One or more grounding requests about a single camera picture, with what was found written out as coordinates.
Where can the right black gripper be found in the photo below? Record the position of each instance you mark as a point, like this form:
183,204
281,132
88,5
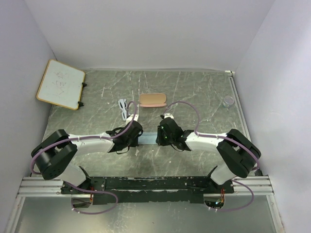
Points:
159,140

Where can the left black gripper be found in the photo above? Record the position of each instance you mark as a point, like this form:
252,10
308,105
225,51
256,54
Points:
135,142

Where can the light blue cleaning cloth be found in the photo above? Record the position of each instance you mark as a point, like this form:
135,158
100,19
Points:
147,139

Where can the pink glasses case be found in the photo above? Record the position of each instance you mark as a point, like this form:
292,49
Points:
152,100

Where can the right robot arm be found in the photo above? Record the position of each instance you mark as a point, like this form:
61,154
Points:
239,154

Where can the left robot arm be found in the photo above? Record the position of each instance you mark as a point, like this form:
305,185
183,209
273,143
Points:
54,155

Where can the white sunglasses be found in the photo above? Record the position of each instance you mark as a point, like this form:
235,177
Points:
124,110

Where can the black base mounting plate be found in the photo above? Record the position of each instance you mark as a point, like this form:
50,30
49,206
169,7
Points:
158,189

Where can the clear plastic cup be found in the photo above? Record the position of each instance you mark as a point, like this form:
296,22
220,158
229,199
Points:
228,101

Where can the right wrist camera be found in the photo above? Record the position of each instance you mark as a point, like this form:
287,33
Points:
167,115

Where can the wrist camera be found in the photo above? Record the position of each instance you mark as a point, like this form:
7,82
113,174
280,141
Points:
167,115
134,117

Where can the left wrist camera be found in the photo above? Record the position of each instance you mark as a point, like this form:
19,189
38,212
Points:
134,117

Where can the small whiteboard orange frame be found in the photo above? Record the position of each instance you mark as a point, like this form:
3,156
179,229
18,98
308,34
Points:
62,85

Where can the aluminium rail frame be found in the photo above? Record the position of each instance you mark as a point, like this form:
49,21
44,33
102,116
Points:
194,98

